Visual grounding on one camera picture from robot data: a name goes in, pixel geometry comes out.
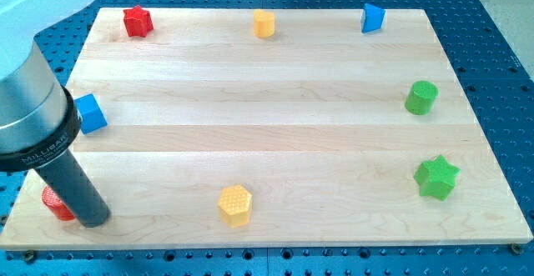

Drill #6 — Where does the blue wedge block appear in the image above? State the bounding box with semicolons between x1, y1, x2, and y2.
361;3;385;33

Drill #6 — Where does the green cylinder block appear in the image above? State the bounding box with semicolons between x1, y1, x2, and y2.
405;81;439;115

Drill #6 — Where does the red star block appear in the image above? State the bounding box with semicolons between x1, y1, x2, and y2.
123;5;154;38

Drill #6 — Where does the left board clamp screw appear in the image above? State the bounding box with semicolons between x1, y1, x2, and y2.
22;250;37;263

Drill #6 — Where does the red cylinder block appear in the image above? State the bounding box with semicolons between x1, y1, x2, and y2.
41;186;75;221

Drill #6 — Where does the board clamp screw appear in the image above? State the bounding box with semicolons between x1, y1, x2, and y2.
22;250;37;263
509;243;523;255

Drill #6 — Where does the right board clamp screw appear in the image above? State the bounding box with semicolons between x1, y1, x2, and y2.
509;243;523;255

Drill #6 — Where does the wooden board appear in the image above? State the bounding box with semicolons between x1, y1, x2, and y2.
1;8;532;250

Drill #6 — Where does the green star block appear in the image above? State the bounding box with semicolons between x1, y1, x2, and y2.
413;155;461;201

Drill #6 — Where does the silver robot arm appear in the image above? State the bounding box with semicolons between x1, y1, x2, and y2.
1;0;94;153

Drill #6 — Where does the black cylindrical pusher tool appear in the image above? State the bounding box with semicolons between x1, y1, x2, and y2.
1;88;110;228

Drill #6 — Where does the yellow hexagon block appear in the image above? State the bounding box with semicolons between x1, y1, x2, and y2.
217;184;253;228

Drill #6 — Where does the blue cube block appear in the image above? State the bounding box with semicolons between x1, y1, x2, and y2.
75;94;108;134

